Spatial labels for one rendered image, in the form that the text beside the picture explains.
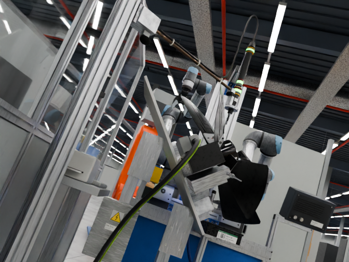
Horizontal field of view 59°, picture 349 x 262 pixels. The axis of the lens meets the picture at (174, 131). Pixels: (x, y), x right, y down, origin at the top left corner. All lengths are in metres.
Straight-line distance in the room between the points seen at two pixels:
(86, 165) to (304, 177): 2.84
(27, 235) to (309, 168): 3.16
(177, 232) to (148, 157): 0.33
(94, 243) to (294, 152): 2.84
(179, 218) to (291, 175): 2.48
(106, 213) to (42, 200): 0.26
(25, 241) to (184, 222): 0.60
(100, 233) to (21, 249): 0.28
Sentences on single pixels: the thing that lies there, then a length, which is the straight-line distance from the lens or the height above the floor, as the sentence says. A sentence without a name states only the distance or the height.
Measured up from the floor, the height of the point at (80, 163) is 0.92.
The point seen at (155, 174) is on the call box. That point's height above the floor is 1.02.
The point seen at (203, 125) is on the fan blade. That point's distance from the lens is 1.51.
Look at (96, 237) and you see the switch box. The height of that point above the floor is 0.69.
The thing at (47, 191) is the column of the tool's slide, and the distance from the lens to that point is 1.10.
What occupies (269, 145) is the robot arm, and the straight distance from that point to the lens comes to 2.10.
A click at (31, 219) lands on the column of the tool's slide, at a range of 1.11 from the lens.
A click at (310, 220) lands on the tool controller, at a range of 2.08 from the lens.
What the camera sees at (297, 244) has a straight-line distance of 3.70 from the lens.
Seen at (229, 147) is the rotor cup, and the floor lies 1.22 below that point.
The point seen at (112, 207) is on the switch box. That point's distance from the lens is 1.24.
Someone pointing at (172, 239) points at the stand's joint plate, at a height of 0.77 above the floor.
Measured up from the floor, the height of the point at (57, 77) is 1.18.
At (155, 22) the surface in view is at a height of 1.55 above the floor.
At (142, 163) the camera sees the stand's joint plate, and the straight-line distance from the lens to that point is 1.32.
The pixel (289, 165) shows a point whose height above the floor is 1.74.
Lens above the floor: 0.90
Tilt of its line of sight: 13 degrees up
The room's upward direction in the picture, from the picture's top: 20 degrees clockwise
